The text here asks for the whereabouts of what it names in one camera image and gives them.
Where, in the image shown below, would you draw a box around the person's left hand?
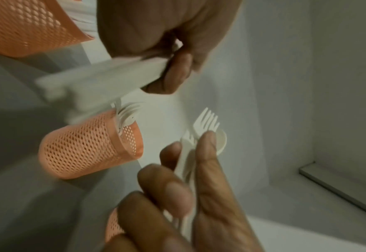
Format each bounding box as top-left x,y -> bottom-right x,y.
103,131 -> 266,252

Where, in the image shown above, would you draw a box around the orange mesh cup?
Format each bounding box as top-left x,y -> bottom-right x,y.
105,208 -> 126,243
38,108 -> 144,180
0,0 -> 95,59

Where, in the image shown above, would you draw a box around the white plastic spoon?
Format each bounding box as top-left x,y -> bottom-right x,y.
215,129 -> 228,157

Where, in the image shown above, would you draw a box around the white plastic fork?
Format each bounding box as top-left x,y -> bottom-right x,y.
173,130 -> 197,178
187,107 -> 220,183

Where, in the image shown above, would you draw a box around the person's right hand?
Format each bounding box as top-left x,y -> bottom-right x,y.
96,0 -> 243,95

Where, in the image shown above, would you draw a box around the bunch of white plastic knives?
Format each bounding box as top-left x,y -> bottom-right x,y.
61,0 -> 99,38

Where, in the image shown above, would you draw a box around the bunch of white plastic cutlery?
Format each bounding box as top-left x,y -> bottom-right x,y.
35,39 -> 184,125

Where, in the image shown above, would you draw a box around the bunch of white plastic forks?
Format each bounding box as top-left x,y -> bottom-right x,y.
109,98 -> 142,135

